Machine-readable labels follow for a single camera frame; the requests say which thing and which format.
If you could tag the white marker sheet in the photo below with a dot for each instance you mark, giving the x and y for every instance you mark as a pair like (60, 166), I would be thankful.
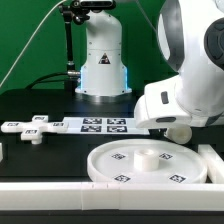
(103, 126)

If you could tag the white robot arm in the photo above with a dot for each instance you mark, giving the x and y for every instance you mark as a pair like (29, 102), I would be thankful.
(191, 38)

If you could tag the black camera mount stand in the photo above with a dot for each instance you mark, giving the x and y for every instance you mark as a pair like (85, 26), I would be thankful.
(77, 12)

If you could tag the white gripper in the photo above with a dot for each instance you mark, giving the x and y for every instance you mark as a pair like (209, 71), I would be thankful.
(157, 108)

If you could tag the white right fence rail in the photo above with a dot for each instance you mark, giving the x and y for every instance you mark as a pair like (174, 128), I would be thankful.
(214, 162)

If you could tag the white front fence rail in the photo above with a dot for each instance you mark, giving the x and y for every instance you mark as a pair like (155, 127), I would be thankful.
(97, 196)

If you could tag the white round table top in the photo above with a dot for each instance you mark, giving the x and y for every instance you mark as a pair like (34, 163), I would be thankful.
(145, 161)

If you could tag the white cross-shaped table base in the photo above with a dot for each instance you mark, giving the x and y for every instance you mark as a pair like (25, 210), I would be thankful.
(32, 131)

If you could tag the white fence rail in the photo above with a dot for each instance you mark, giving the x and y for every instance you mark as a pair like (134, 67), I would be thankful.
(97, 196)
(214, 162)

